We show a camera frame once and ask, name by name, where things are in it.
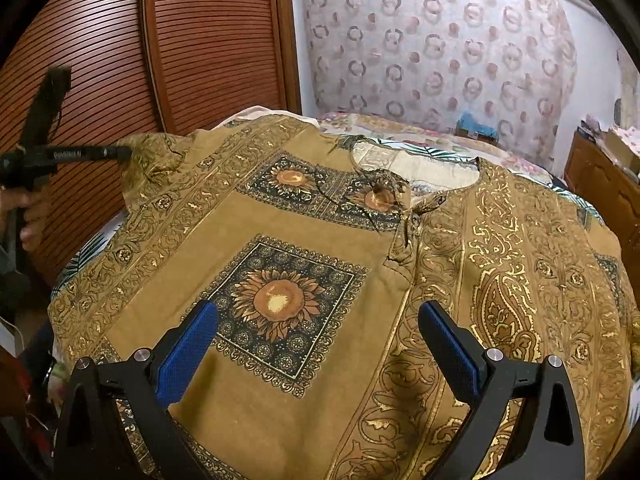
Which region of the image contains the brown gold patterned shirt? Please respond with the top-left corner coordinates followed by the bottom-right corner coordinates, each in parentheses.
top-left (49, 114), bottom-right (639, 479)

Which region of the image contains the person's left hand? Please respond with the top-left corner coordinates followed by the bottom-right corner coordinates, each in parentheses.
top-left (1, 184), bottom-right (51, 252)

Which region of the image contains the brown louvered wardrobe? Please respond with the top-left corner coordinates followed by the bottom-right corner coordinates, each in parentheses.
top-left (0, 0), bottom-right (303, 286)

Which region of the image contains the wooden sideboard cabinet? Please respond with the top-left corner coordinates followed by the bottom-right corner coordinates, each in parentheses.
top-left (564, 128), bottom-right (639, 244)

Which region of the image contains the blue item in box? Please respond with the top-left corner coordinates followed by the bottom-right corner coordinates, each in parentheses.
top-left (456, 112), bottom-right (499, 144)

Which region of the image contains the cardboard box with floral cloth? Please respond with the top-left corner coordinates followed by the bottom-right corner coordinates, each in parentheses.
top-left (599, 126), bottom-right (640, 174)

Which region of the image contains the floral bed blanket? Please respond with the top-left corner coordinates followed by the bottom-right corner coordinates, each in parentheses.
top-left (51, 106), bottom-right (604, 300)

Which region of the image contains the pink circle patterned curtain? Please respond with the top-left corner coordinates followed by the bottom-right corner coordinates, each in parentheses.
top-left (303, 0), bottom-right (577, 168)

